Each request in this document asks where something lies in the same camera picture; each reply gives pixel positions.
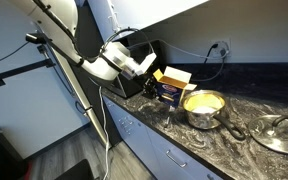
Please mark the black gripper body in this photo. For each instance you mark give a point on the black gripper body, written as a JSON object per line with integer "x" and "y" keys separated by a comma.
{"x": 149, "y": 90}

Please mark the blue pasta box flaps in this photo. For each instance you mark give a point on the blue pasta box flaps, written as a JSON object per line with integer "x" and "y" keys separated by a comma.
{"x": 171, "y": 85}

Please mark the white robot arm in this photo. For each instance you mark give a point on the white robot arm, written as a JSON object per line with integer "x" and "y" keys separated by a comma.
{"x": 57, "y": 20}

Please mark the stainless steel microwave oven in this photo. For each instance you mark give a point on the stainless steel microwave oven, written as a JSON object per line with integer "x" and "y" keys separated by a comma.
{"x": 127, "y": 88}

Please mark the silver tripod pole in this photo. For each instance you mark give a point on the silver tripod pole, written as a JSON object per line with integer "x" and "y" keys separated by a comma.
{"x": 80, "y": 93}

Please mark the grey lower cabinet drawers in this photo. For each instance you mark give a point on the grey lower cabinet drawers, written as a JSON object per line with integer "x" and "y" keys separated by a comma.
{"x": 162, "y": 158}

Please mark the white upper cabinet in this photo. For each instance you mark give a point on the white upper cabinet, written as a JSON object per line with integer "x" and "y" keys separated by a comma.
{"x": 114, "y": 15}

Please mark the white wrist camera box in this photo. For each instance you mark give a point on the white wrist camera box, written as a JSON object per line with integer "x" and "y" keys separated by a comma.
{"x": 133, "y": 68}

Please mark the steel saucepan black handle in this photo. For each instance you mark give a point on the steel saucepan black handle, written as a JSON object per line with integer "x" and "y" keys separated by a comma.
{"x": 207, "y": 109}

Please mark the white wall power outlet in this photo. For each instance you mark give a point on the white wall power outlet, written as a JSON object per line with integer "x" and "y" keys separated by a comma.
{"x": 223, "y": 49}

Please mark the black camera on stand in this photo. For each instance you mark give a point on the black camera on stand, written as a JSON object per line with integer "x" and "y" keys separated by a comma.
{"x": 36, "y": 38}

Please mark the glass pot lid black handle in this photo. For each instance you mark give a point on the glass pot lid black handle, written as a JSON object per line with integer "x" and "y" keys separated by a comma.
{"x": 271, "y": 131}

